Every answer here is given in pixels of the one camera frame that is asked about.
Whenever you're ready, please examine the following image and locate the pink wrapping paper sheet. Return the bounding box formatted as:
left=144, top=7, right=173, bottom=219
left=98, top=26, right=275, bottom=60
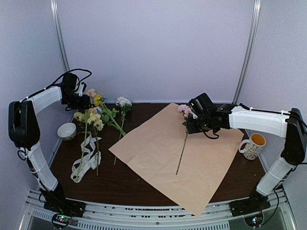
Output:
left=110, top=103, right=243, bottom=217

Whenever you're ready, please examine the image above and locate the white printed ribbon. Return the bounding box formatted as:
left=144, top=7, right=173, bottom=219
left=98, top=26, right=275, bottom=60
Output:
left=71, top=132, right=101, bottom=183

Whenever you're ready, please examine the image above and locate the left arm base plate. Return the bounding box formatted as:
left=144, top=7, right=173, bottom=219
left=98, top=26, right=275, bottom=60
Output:
left=44, top=200, right=86, bottom=229

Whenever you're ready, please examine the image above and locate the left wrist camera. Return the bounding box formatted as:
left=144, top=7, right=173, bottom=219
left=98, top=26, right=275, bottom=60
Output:
left=77, top=82, right=87, bottom=96

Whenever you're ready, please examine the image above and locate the front aluminium rail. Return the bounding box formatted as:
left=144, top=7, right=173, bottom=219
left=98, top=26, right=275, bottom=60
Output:
left=24, top=189, right=292, bottom=230

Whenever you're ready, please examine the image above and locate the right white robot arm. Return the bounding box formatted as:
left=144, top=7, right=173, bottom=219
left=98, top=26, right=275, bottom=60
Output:
left=187, top=93, right=307, bottom=212

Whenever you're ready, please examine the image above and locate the right aluminium frame post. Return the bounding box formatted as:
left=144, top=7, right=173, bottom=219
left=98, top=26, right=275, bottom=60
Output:
left=232, top=0, right=261, bottom=104

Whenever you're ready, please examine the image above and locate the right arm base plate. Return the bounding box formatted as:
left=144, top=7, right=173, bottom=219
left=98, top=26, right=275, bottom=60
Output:
left=229, top=198, right=271, bottom=228

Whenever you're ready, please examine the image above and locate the pink rose stem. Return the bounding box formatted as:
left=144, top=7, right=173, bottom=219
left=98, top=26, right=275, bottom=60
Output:
left=176, top=104, right=192, bottom=175

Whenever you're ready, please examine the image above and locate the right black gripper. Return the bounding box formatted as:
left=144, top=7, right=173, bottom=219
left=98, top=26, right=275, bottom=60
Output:
left=186, top=115, right=212, bottom=134

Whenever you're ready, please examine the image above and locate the white rose stem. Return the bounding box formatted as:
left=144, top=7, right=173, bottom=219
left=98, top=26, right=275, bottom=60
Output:
left=113, top=96, right=133, bottom=166

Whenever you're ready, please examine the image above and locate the aluminium frame post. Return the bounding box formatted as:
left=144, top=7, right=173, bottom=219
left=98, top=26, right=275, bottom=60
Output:
left=232, top=0, right=261, bottom=104
left=50, top=0, right=70, bottom=71

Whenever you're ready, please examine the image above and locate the white patterned mug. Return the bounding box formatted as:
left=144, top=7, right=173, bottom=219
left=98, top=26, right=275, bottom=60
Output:
left=238, top=133, right=266, bottom=161

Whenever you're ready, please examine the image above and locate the pale yellow flower stem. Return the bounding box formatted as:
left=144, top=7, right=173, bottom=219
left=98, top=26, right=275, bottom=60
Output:
left=74, top=108, right=104, bottom=173

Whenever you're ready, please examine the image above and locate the left aluminium frame post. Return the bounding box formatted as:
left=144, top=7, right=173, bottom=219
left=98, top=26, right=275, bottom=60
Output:
left=50, top=0, right=70, bottom=71

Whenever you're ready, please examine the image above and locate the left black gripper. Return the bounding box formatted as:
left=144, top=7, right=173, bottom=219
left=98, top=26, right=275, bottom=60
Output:
left=62, top=92, right=92, bottom=109

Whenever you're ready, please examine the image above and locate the left white patterned bowl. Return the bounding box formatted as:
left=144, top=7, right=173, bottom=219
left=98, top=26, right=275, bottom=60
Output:
left=57, top=123, right=76, bottom=141

